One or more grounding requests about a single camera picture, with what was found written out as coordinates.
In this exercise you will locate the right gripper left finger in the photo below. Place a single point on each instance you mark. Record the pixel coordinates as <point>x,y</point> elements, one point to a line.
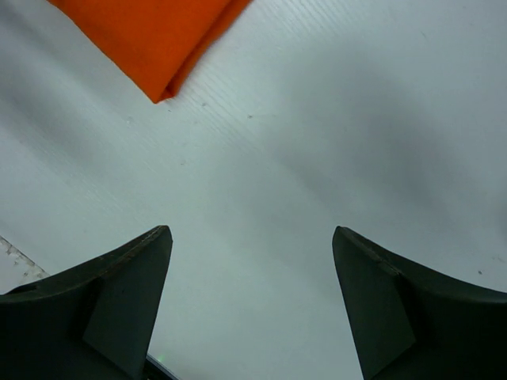
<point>92,321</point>

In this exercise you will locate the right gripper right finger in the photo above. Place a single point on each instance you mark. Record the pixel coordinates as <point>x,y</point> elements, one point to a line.
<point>411,322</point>

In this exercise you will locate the orange t shirt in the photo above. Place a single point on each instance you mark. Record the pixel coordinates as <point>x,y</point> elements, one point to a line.
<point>154,43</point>

